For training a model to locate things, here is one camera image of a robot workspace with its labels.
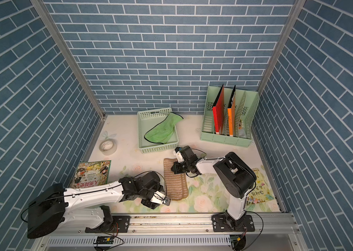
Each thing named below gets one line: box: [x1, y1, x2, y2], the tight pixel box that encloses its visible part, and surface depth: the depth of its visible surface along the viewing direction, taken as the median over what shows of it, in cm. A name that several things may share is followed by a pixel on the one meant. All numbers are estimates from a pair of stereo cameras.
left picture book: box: [69, 160, 112, 189], surface depth 91 cm
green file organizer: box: [200, 85, 260, 148], surface depth 107 cm
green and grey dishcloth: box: [144, 111, 184, 144], surface depth 108 cm
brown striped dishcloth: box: [163, 157, 190, 201], surface depth 88 cm
